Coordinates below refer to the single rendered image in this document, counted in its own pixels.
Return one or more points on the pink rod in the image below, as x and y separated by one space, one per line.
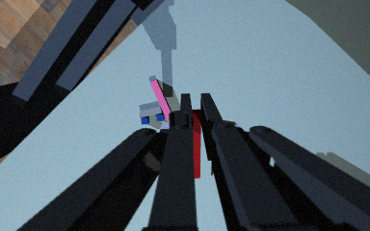
161 98

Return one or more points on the red rod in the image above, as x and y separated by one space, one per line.
197 139

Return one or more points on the small blue block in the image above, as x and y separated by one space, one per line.
145 120
160 117

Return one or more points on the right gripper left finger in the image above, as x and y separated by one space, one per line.
107 196

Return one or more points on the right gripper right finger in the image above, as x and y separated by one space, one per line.
322 197

